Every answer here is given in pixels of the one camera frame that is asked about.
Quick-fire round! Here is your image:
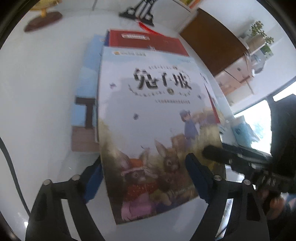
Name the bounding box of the rabbit hill picture book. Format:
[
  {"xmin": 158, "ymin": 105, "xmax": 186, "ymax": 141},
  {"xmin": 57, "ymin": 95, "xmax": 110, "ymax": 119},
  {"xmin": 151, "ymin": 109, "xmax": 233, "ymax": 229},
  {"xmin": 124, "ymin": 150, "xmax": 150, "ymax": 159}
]
[{"xmin": 97, "ymin": 47, "xmax": 226, "ymax": 225}]

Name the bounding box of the red fairy tale book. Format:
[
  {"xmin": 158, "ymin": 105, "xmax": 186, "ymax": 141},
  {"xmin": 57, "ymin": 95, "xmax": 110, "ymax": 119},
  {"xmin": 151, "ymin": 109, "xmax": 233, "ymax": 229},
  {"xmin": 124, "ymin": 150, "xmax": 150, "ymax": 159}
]
[{"xmin": 98, "ymin": 30, "xmax": 220, "ymax": 128}]

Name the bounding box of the person's hand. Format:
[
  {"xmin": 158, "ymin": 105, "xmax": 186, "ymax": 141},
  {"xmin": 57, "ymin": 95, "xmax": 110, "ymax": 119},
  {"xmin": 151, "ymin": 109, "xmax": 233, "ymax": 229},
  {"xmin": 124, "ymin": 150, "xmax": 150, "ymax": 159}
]
[{"xmin": 257, "ymin": 190, "xmax": 287, "ymax": 220}]

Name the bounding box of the blue tissue pack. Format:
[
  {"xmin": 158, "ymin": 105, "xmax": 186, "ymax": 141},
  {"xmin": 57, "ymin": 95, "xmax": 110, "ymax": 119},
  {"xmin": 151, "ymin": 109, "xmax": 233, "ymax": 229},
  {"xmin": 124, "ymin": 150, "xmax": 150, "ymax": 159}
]
[{"xmin": 230, "ymin": 115, "xmax": 260, "ymax": 148}]

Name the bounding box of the brown wooden cabinet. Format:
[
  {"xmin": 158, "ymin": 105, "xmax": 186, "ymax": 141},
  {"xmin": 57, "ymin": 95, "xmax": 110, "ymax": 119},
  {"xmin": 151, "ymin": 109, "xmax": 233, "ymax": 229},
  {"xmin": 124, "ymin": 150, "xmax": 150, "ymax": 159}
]
[{"xmin": 180, "ymin": 9, "xmax": 247, "ymax": 76}]

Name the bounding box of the potted green plant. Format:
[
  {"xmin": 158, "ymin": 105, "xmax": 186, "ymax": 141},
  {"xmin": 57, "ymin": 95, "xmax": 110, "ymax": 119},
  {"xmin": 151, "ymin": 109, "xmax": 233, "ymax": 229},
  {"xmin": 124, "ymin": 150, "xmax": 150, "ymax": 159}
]
[{"xmin": 246, "ymin": 21, "xmax": 274, "ymax": 53}]

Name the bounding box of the light blue pixel book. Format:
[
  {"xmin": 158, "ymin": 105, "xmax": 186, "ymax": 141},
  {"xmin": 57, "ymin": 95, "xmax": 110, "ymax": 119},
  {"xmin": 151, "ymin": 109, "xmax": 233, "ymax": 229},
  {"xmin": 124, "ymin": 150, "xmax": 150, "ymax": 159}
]
[{"xmin": 71, "ymin": 35, "xmax": 104, "ymax": 152}]

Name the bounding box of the red tassel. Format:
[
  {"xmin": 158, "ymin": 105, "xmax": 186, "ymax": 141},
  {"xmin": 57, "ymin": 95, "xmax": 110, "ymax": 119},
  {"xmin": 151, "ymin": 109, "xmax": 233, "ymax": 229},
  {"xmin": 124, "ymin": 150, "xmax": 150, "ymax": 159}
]
[{"xmin": 135, "ymin": 20, "xmax": 165, "ymax": 37}]

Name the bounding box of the black ornament stand with fan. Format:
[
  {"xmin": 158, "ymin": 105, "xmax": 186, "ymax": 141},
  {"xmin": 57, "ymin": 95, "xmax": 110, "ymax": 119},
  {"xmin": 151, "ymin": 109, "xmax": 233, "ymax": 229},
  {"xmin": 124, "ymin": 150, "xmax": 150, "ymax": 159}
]
[{"xmin": 118, "ymin": 0, "xmax": 156, "ymax": 26}]

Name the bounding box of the golden desk globe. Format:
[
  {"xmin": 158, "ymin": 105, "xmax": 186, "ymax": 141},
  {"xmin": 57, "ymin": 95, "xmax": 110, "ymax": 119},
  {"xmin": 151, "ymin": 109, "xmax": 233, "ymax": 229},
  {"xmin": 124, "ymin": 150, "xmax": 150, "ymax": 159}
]
[{"xmin": 24, "ymin": 0, "xmax": 63, "ymax": 33}]

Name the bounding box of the black cable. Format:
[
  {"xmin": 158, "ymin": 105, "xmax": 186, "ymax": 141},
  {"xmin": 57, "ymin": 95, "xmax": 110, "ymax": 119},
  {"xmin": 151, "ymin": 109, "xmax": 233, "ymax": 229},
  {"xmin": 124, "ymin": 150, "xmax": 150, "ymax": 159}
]
[{"xmin": 0, "ymin": 136, "xmax": 32, "ymax": 216}]

